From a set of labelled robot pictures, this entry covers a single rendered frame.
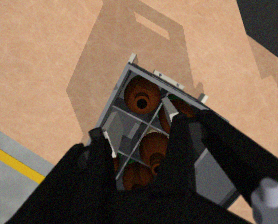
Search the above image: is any grey divided crate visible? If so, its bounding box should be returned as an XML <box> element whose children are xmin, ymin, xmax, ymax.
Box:
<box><xmin>94</xmin><ymin>63</ymin><xmax>208</xmax><ymax>190</ymax></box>

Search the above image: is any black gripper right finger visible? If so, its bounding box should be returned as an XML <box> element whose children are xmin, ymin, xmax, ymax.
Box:
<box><xmin>142</xmin><ymin>97</ymin><xmax>278</xmax><ymax>224</ymax></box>

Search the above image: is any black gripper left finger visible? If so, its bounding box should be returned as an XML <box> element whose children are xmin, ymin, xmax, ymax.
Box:
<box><xmin>4</xmin><ymin>111</ymin><xmax>124</xmax><ymax>224</ymax></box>

